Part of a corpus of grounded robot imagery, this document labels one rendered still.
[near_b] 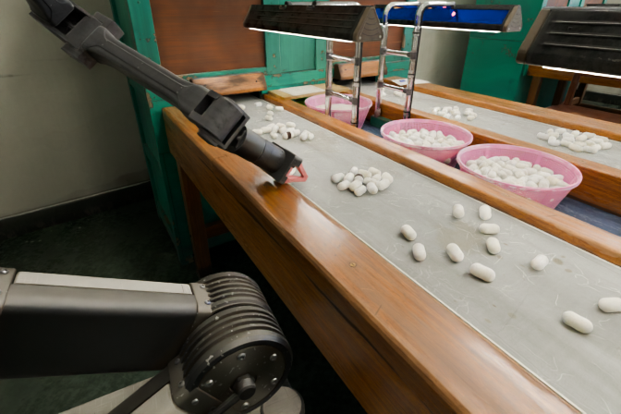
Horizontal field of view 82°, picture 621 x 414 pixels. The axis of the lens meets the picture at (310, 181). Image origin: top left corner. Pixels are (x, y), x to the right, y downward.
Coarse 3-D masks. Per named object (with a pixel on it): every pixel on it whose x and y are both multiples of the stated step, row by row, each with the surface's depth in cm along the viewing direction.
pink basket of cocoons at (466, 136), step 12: (396, 120) 117; (408, 120) 118; (420, 120) 118; (432, 120) 117; (384, 132) 113; (396, 132) 118; (444, 132) 115; (456, 132) 112; (468, 132) 107; (408, 144) 97; (468, 144) 98; (432, 156) 98; (444, 156) 98; (456, 156) 100
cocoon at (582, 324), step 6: (564, 312) 47; (570, 312) 46; (564, 318) 46; (570, 318) 45; (576, 318) 45; (582, 318) 45; (570, 324) 46; (576, 324) 45; (582, 324) 45; (588, 324) 44; (582, 330) 45; (588, 330) 44
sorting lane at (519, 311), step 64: (256, 128) 119; (320, 128) 119; (320, 192) 79; (384, 192) 79; (448, 192) 79; (384, 256) 59; (448, 256) 59; (512, 256) 59; (576, 256) 59; (512, 320) 47; (576, 384) 39
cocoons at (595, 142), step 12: (432, 108) 136; (444, 108) 136; (456, 108) 137; (468, 108) 135; (456, 120) 126; (540, 132) 110; (552, 132) 110; (564, 132) 113; (576, 132) 110; (588, 132) 110; (552, 144) 104; (564, 144) 103; (576, 144) 100; (588, 144) 103; (600, 144) 102
